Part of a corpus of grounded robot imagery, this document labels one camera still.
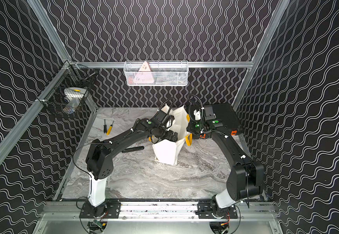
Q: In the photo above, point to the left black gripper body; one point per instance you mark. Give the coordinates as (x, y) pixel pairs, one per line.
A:
(171, 136)

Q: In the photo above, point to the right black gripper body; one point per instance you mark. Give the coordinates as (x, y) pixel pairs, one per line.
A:
(196, 127)

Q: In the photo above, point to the white canvas pouch yellow handles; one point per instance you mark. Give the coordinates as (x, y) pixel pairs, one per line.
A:
(167, 150)

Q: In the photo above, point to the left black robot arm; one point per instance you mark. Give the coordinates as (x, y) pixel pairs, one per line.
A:
(100, 157)

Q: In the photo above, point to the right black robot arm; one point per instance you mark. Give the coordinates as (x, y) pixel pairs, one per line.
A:
(246, 175)

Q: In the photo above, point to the black tool case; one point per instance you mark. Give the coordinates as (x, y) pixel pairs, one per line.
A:
(225, 117)

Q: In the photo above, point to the black marker pen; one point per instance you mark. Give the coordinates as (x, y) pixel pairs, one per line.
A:
(133, 149)

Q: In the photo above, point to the black small screwdriver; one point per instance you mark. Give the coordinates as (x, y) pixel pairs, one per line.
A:
(105, 129)

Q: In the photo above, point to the pink triangular card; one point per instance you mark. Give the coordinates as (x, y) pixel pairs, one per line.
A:
(144, 75)

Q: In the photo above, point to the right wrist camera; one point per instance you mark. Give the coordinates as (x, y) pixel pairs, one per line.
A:
(208, 113)

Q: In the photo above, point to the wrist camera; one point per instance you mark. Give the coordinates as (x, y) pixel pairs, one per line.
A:
(208, 113)
(163, 117)

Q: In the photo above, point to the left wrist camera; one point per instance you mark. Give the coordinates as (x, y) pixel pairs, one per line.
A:
(163, 117)

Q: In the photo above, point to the yellow handled screwdriver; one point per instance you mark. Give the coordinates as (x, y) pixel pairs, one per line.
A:
(109, 129)

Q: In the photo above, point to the white wire wall basket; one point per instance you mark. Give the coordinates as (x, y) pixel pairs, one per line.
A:
(165, 73)

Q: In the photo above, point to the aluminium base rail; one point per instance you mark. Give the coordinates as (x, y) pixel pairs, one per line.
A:
(153, 210)

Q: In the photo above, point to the black wire mesh basket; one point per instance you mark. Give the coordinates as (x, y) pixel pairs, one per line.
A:
(56, 103)

